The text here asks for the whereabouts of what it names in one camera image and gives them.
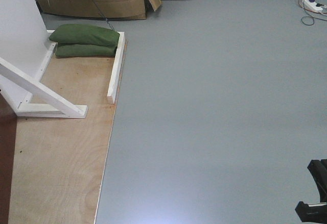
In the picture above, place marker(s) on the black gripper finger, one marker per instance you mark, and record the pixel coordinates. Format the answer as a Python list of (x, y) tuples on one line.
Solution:
[(311, 212), (317, 168)]

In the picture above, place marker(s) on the brown wooden door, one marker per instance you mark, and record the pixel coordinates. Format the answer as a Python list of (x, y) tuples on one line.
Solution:
[(8, 138)]

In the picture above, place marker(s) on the white far door brace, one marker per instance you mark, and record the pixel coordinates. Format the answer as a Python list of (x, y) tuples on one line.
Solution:
[(28, 97)]

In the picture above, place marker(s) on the white power strip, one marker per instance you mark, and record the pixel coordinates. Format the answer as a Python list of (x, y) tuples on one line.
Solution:
[(312, 6)]

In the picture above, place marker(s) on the brown cardboard box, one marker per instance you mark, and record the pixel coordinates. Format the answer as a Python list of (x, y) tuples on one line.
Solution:
[(112, 9)]

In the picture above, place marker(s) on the plywood base board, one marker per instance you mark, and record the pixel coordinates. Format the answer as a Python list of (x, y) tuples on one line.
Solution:
[(59, 162)]

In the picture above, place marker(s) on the upper far green sandbag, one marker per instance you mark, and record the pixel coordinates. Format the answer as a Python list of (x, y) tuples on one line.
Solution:
[(85, 34)]

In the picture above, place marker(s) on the green sandbag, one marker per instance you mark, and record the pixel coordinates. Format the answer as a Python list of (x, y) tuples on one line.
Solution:
[(85, 34), (84, 50)]

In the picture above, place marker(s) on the lower far green sandbag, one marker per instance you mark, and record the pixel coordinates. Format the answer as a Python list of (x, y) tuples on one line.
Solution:
[(84, 50)]

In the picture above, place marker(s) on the far white edge rail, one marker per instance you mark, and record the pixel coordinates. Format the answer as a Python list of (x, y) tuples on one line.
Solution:
[(113, 88)]

